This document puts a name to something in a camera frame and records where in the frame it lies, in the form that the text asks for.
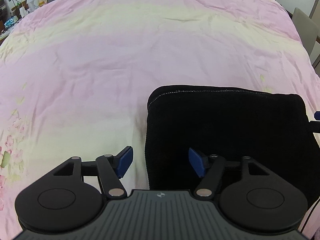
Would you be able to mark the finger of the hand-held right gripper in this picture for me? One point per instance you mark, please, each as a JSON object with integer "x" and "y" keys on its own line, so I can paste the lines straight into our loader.
{"x": 317, "y": 116}

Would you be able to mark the cluttered bedside desk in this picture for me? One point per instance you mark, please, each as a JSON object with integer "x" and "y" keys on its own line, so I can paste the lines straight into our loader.
{"x": 10, "y": 22}

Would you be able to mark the black pants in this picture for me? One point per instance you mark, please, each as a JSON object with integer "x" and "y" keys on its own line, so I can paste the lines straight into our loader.
{"x": 225, "y": 130}

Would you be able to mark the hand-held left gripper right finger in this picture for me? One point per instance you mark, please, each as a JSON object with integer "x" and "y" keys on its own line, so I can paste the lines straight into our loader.
{"x": 197, "y": 161}

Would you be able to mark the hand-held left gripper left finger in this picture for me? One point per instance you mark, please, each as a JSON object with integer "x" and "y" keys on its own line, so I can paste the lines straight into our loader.
{"x": 125, "y": 161}

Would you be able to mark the pink floral blanket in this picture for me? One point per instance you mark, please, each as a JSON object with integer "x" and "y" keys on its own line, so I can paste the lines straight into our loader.
{"x": 125, "y": 67}

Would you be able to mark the grey chair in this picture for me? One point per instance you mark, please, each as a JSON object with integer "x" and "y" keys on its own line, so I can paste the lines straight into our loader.
{"x": 302, "y": 27}

